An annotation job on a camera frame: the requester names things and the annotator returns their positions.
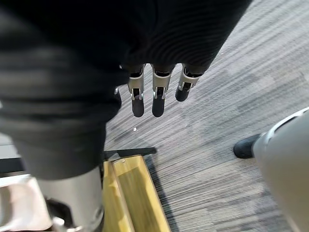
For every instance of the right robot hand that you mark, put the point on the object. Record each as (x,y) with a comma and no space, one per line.
(72,60)

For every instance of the grey white slipper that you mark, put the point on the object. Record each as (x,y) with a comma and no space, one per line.
(21,203)

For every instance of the wooden shoe rack black frame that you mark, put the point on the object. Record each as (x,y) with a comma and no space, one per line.
(135,191)

